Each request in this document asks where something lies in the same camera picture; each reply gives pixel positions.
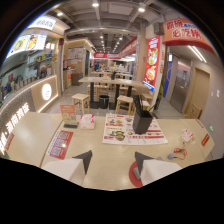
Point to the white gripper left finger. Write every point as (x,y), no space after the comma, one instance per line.
(68,167)

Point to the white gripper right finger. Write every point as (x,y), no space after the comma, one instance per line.
(156,169)

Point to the laminated food menu sheet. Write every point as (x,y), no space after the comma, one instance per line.
(130,130)

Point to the illuminated food menu board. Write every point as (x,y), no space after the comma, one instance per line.
(26,43)

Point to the small grey device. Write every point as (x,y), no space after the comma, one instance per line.
(171,156)

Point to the red round table sticker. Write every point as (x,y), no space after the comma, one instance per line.
(134,175)

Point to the red QR code sticker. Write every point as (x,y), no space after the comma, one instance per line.
(59,144)

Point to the white red paper packet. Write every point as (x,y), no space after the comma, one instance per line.
(187,135)

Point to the white tissue packet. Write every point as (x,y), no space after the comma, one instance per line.
(87,121)

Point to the orange table sign stand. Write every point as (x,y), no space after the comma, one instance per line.
(68,115)

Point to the black chopstick holder box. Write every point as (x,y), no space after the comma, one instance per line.
(141,118)

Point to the small red table label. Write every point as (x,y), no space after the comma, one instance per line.
(205,139)

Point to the wooden stool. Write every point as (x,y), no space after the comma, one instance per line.
(81,102)
(124,104)
(146,100)

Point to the black trash bin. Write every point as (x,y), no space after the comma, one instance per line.
(104,101)

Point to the wooden service counter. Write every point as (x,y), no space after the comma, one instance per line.
(33,96)

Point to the grey double door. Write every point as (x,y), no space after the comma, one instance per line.
(181,85)

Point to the long wooden dining table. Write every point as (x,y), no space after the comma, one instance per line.
(110,82)

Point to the red food poster banner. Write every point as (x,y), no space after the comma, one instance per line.
(151,62)

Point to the orange overhead shop sign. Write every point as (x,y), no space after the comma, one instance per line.
(188,33)

